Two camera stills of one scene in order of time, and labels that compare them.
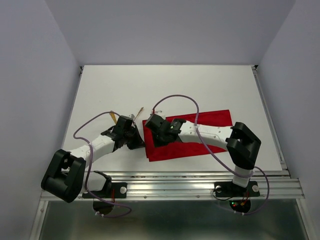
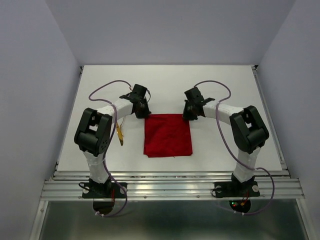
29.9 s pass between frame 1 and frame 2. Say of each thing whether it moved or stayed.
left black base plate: stayed
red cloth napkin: moved
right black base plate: stayed
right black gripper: moved
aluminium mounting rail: stayed
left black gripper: moved
